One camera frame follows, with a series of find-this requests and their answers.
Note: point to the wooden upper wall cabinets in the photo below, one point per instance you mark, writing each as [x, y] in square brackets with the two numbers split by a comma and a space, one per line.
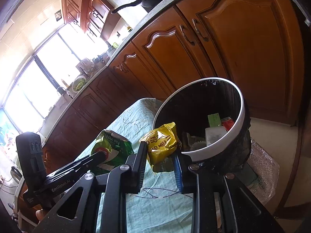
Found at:
[93, 17]

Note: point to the crushed green soda can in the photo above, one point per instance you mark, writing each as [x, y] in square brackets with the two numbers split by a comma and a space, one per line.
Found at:
[116, 149]

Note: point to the wooden kitchen base cabinets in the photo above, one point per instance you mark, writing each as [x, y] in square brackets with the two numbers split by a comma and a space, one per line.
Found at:
[257, 44]

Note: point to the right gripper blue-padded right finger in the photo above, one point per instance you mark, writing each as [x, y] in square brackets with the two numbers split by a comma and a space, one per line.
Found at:
[208, 190]

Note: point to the green box in bin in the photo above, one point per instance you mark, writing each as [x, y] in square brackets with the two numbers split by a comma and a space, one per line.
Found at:
[214, 120]

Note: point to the left hand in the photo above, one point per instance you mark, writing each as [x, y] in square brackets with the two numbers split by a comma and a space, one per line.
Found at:
[40, 214]

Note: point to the teal floral tablecloth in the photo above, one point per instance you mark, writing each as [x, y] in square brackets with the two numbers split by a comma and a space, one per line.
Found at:
[159, 206]

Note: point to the bowl of green beans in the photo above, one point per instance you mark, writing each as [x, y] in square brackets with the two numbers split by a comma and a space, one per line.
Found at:
[78, 83]

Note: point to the red box in bin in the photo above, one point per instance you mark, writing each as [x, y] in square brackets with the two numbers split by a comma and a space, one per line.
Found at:
[228, 123]

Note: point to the yellow snack wrapper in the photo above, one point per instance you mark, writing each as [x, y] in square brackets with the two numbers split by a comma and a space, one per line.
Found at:
[161, 142]

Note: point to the white sponge block in bin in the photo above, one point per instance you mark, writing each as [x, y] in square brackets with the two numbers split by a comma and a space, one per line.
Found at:
[213, 134]

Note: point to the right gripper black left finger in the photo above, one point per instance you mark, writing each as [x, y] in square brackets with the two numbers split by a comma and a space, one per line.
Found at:
[122, 180]

